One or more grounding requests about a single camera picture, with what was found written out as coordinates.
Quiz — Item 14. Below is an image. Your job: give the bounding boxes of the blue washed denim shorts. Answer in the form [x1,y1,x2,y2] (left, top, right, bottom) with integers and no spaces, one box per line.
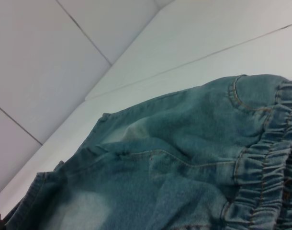
[3,74,292,230]

